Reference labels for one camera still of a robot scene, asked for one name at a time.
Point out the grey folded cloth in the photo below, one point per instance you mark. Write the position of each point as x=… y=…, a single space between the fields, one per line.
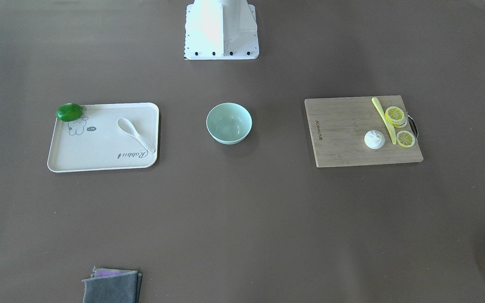
x=107 y=285

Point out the yellow plastic knife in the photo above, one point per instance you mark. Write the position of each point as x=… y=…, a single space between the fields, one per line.
x=389 y=125

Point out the white steamed bun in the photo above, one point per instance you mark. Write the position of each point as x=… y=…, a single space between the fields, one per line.
x=374 y=139

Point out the green lime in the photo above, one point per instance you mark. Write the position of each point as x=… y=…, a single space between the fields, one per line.
x=69 y=112

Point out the cream rabbit serving tray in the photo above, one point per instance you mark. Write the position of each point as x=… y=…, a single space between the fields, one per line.
x=96 y=142

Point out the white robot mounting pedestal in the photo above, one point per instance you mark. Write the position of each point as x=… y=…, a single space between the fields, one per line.
x=221 y=30

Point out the white ceramic spoon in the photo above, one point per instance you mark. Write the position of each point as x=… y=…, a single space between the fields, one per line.
x=128 y=128

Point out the upper lemon slice stack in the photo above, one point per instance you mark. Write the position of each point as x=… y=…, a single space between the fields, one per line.
x=396 y=117

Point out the mint green bowl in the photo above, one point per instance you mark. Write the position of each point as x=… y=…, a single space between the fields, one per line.
x=229 y=123

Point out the wooden cutting board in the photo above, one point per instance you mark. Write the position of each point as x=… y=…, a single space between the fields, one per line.
x=338 y=126

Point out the lower lemon slice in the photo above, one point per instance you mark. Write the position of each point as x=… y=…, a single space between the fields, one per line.
x=405 y=139

